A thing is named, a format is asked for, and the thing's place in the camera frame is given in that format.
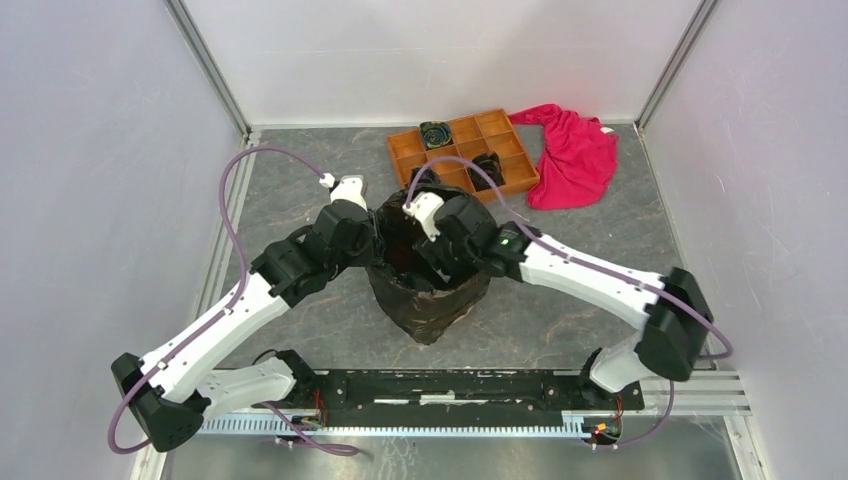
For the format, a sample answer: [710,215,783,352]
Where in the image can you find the black trash bag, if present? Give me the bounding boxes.
[366,189,491,345]

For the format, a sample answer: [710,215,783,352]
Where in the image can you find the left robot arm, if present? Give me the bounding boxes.
[107,199,374,454]

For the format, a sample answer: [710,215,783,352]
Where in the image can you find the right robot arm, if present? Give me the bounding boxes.
[402,192,712,408]

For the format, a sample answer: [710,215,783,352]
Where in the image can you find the black rolled bag front left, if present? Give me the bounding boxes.
[409,166,442,187]

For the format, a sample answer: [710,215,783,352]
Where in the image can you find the black rolled bag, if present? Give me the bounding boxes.
[409,166,442,187]
[467,151,505,192]

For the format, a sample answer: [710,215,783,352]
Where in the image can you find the black rolled bag centre right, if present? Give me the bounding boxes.
[467,151,505,192]

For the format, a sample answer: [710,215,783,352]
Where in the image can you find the orange compartment tray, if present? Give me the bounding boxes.
[386,109,540,196]

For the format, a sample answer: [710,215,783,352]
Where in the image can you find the rolled bag with yellow-green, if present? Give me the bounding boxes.
[418,121,454,151]

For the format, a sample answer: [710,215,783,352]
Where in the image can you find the red cloth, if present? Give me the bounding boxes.
[508,104,618,211]

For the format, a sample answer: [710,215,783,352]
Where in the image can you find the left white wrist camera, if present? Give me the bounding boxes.
[319,173,368,211]

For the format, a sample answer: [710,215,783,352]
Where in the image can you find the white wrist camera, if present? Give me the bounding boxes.
[319,173,368,211]
[402,192,445,242]

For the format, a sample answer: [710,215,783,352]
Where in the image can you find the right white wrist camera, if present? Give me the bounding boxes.
[402,192,445,242]

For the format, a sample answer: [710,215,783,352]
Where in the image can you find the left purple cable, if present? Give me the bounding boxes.
[107,145,362,457]

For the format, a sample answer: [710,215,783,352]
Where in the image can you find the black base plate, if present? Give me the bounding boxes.
[279,369,645,428]

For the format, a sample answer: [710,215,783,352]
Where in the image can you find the aluminium rail frame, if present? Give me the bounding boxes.
[135,368,753,480]

